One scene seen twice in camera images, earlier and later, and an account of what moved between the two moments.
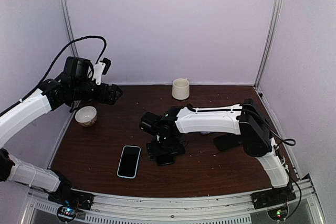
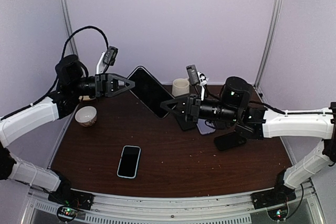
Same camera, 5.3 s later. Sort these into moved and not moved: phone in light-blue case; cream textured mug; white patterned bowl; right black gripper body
Moved: right black gripper body
Not moved: phone in light-blue case; cream textured mug; white patterned bowl
